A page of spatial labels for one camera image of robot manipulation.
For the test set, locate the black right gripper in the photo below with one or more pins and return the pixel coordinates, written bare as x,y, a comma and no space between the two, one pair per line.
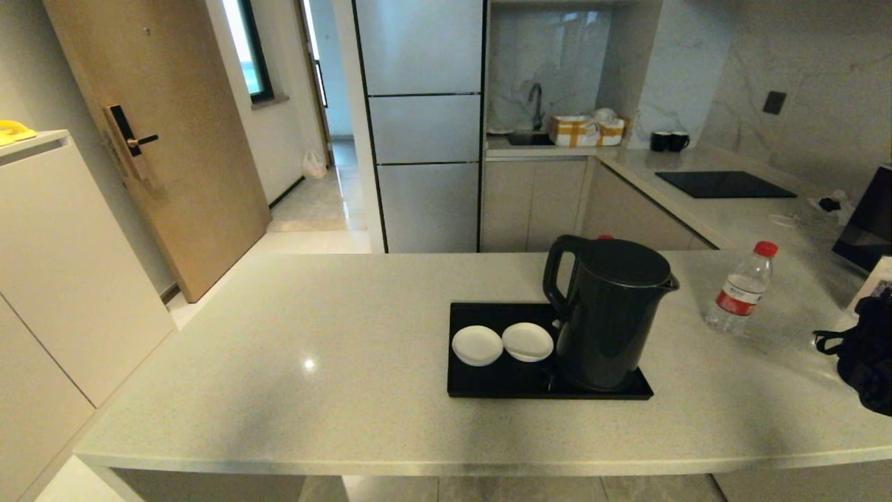
871,362

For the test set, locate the black electric kettle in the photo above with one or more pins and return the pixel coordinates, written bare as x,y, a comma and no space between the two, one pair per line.
613,314

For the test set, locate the white QR code card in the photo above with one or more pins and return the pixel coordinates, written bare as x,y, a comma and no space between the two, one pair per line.
871,279

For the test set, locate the black countertop appliance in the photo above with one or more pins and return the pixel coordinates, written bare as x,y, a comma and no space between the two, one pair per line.
871,216

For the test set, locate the small black plug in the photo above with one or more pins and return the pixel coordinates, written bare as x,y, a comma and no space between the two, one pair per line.
828,204

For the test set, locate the black induction cooktop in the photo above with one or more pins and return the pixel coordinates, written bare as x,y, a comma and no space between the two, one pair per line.
725,185

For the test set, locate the black mug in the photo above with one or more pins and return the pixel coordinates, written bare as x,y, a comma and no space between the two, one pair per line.
658,141
677,141

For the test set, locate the white round coaster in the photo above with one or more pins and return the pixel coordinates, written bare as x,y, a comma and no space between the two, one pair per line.
527,341
477,346

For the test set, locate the white box yellow tape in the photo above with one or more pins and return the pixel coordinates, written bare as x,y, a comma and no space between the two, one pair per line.
611,134
571,131

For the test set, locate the black rectangular tray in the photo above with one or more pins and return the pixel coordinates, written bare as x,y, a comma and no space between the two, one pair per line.
502,380

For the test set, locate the beige kitchen base cabinets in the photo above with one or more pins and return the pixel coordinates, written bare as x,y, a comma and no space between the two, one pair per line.
529,202

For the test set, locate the dark kitchen sink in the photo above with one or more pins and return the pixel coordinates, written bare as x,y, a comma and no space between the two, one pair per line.
528,139

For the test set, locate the dark gooseneck faucet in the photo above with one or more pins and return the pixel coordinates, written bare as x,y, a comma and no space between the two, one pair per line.
539,115

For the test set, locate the tall grey refrigerator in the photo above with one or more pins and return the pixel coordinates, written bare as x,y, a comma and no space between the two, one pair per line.
425,125

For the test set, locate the white plastic bag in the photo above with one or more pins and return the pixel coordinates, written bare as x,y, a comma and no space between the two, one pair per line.
313,166

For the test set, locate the dark framed window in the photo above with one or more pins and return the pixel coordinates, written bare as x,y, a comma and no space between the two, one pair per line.
244,42

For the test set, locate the light wooden door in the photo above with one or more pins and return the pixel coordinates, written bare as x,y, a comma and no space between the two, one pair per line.
174,139

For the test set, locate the white storage cabinet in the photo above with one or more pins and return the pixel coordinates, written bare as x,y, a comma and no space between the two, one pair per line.
63,279

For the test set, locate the yellow object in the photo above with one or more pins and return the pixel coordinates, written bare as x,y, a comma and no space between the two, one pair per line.
12,130

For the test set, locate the dark wall socket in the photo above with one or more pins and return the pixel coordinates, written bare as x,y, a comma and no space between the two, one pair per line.
773,103

